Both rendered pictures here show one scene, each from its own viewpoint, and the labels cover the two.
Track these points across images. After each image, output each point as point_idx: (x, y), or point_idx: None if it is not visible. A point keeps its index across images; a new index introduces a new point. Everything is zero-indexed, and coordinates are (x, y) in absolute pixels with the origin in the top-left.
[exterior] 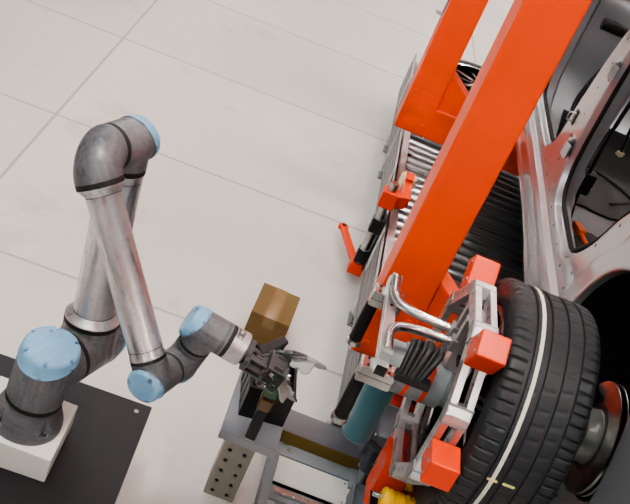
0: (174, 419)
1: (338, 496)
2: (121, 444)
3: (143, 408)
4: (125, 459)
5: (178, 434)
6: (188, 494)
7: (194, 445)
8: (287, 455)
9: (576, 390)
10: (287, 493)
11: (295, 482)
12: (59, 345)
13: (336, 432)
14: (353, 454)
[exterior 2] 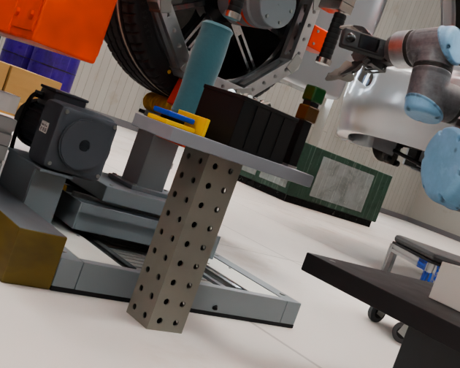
0: (120, 356)
1: (73, 236)
2: (375, 271)
3: (320, 256)
4: (379, 270)
5: (138, 352)
6: (201, 342)
7: (132, 339)
8: (72, 253)
9: None
10: (125, 261)
11: (101, 255)
12: None
13: (3, 204)
14: (21, 203)
